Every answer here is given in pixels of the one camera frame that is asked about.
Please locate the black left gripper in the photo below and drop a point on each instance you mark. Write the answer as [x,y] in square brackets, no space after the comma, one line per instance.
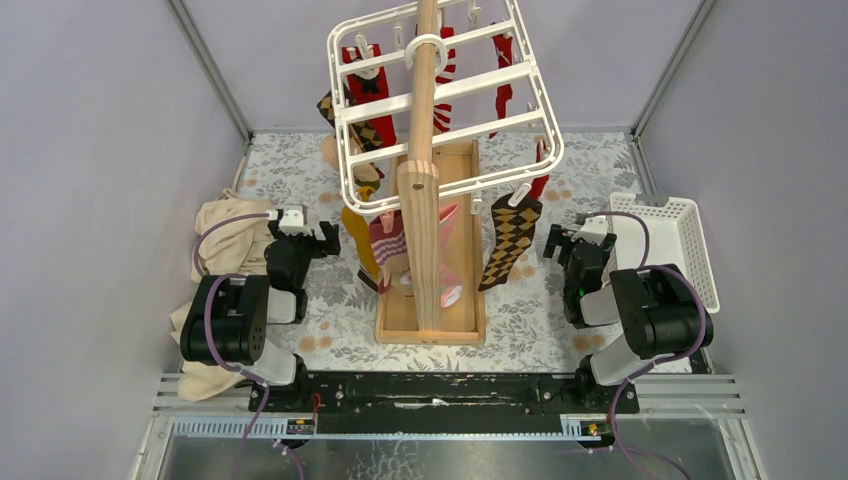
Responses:
[315,243]

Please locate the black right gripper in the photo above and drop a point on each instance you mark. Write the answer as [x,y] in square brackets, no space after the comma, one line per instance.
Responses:
[558,237]

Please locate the brown yellow argyle sock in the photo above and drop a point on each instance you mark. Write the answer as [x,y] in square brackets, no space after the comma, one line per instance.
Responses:
[514,228]

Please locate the white plastic basket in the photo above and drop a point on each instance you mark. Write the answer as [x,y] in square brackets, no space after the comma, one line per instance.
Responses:
[676,236]

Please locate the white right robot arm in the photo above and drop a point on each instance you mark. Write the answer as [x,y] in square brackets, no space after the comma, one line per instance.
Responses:
[660,314]

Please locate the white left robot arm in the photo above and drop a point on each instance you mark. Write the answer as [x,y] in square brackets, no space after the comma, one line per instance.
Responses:
[227,320]

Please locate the white plastic clip hanger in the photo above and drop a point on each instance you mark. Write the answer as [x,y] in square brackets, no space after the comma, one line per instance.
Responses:
[539,114]

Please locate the mustard yellow sock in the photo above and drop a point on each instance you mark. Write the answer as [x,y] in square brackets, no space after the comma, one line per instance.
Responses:
[358,228]

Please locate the pink purple striped sock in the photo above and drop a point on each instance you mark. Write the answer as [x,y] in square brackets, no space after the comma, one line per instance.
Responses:
[387,239]

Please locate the beige crumpled cloth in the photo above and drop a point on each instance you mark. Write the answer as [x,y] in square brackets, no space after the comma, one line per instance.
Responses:
[236,235]

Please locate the floral patterned table mat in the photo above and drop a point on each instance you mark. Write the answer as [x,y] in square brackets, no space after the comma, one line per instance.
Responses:
[526,328]

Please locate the pink patterned sock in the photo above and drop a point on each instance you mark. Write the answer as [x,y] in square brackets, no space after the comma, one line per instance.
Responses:
[451,285]

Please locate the red bow sock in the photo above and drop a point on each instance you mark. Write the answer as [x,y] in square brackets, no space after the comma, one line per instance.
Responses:
[370,88]

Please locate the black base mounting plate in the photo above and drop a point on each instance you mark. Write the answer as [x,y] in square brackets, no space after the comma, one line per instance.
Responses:
[443,403]

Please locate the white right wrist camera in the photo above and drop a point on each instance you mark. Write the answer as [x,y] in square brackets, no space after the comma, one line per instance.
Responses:
[594,230]

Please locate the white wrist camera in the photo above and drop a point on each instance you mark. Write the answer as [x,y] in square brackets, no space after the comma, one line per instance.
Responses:
[594,230]
[291,220]

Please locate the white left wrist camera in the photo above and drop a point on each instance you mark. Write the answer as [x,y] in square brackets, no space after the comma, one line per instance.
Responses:
[291,220]

